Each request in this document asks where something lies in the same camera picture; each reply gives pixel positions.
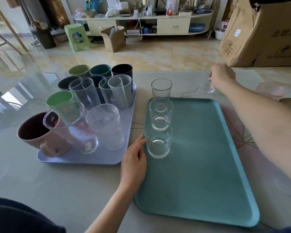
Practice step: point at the person's left hand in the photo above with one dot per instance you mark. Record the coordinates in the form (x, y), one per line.
(132, 167)

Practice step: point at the person's right hand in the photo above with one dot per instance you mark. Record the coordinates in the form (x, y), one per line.
(223, 75)

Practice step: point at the person's left thumb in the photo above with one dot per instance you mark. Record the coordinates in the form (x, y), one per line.
(138, 142)

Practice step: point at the person's right fingers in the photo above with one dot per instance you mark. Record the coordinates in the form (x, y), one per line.
(211, 76)

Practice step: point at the clear drinking glass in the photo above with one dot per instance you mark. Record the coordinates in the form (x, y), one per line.
(160, 122)
(158, 145)
(161, 90)
(206, 88)

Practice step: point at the person's left forearm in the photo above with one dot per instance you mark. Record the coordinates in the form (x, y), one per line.
(110, 211)

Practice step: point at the person's right forearm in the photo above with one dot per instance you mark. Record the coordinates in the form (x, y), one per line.
(262, 118)

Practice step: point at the textured clear glass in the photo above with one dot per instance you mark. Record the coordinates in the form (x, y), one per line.
(106, 126)

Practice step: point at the white bucket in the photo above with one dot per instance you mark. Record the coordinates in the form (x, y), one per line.
(220, 32)

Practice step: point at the blue case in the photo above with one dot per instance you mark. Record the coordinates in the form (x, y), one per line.
(197, 27)

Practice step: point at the grey cup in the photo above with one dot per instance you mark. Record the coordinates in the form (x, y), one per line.
(128, 89)

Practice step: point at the pink bowl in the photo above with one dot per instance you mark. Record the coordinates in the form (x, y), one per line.
(270, 89)

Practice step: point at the cream low cabinet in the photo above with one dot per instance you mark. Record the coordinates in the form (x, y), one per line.
(172, 25)

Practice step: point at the lavender plastic tray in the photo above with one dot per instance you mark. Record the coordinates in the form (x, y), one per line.
(75, 158)

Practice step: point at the teal plastic tray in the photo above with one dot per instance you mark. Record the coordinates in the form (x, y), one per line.
(201, 162)

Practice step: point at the clear tumbler with red print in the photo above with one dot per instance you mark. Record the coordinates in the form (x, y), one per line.
(72, 128)

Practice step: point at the large cardboard box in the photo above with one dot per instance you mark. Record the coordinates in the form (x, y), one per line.
(264, 33)

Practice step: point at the black cup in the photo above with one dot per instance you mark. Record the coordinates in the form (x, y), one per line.
(122, 69)

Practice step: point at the dark blue cup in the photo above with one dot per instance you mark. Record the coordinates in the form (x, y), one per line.
(97, 79)

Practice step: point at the red and white package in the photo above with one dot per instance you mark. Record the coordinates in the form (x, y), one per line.
(171, 7)

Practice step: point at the teal cup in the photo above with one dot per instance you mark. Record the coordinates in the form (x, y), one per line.
(100, 69)

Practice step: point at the light green cup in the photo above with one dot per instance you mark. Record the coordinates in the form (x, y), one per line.
(59, 98)

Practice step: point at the olive green cup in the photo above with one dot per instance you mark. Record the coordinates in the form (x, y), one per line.
(79, 70)

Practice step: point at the dark navy cup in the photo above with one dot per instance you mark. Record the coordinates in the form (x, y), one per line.
(65, 84)

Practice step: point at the small open cardboard box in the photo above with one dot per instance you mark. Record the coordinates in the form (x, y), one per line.
(115, 42)

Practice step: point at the pink cup with brown inside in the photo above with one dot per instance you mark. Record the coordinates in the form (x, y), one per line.
(32, 129)

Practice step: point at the green plastic stool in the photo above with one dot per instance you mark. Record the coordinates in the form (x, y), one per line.
(75, 30)

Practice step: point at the wicker basket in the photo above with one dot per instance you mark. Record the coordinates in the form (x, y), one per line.
(61, 38)

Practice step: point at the blue plastic bag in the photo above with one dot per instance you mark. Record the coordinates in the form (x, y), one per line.
(93, 3)

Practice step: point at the person's dark navy clothing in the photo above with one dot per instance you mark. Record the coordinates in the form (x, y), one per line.
(17, 215)

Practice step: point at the dark waste bin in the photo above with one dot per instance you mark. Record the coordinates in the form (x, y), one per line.
(43, 36)

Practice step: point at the wooden chair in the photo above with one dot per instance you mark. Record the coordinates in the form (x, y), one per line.
(4, 29)

